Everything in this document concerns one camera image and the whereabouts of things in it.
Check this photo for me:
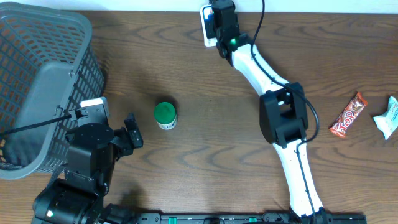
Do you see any right camera cable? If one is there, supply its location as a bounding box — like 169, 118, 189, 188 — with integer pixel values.
250, 0, 320, 224

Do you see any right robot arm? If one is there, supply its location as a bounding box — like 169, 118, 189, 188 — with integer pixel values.
201, 0, 328, 223

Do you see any green lid white jar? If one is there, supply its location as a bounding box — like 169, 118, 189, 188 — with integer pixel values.
154, 102, 178, 130

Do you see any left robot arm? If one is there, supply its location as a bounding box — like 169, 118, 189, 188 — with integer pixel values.
32, 113, 144, 224

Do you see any orange snack packet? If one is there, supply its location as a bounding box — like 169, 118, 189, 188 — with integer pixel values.
203, 7, 213, 22

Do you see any camera cable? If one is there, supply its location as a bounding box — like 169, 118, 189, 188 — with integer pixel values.
250, 0, 320, 224
0, 114, 73, 137

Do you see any red chocolate bar wrapper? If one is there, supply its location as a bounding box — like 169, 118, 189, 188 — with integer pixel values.
329, 92, 368, 138

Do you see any left camera cable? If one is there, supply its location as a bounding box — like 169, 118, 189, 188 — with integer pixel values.
0, 114, 73, 137

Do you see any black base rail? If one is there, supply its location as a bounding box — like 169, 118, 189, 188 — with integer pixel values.
136, 212, 367, 224

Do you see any teal white tissue pack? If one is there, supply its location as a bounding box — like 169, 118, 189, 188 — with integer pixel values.
373, 96, 397, 140

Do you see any grey plastic mesh basket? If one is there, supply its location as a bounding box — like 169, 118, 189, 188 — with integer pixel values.
1, 2, 105, 180

